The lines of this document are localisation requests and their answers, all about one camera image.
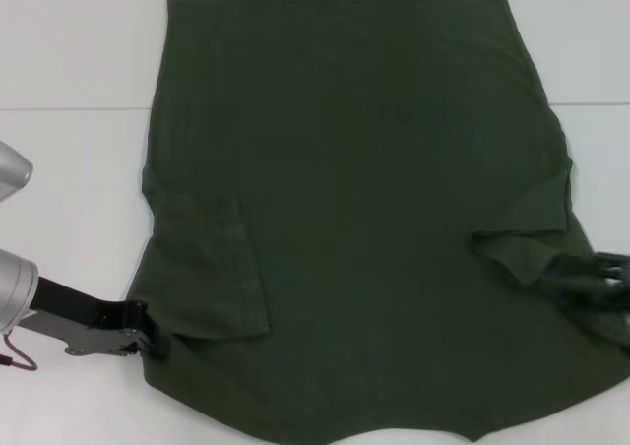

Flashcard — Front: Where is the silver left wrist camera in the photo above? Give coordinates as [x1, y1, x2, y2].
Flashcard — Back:
[0, 139, 34, 205]

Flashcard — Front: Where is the thin left arm cable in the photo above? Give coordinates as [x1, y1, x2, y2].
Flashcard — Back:
[0, 334, 39, 372]

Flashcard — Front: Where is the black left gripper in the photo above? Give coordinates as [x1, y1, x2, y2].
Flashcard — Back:
[19, 276, 173, 360]

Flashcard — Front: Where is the dark green t-shirt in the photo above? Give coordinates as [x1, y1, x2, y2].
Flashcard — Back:
[137, 0, 630, 445]

